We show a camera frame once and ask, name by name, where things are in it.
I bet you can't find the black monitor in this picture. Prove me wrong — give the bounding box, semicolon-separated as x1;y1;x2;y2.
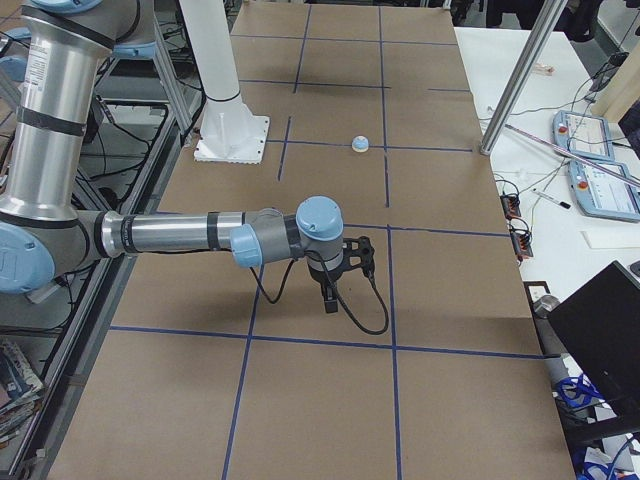
548;261;639;416

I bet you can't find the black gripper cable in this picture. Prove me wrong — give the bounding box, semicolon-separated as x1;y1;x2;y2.
252;249;390;336

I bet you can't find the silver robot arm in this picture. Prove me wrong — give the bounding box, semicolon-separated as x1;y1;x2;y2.
1;1;348;313

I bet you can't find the black marker pen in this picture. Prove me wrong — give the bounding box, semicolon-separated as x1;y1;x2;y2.
532;189;571;210

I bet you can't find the brown paper table cover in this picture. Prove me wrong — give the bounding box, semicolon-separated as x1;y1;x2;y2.
47;4;576;480

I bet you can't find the blue white call bell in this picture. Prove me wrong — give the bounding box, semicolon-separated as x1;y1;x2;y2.
351;135;370;153

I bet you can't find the upper teach pendant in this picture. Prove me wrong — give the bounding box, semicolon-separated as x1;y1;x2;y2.
553;110;615;162

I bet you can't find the white rectangular block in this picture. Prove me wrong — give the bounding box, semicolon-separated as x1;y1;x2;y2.
580;227;640;250

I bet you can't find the aluminium frame post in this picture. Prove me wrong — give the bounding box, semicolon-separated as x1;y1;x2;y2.
479;0;567;156

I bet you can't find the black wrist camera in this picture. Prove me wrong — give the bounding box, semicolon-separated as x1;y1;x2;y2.
341;236;375;280

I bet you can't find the teach pendant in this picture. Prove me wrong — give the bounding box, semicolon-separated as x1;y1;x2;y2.
553;110;615;162
568;160;639;222

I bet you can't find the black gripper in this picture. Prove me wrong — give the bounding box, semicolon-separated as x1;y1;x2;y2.
306;252;343;314

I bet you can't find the lower teach pendant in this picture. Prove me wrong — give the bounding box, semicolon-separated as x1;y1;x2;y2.
568;160;639;222

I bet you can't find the black cable connector block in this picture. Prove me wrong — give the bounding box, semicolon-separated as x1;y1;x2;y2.
509;228;533;261
500;193;521;220

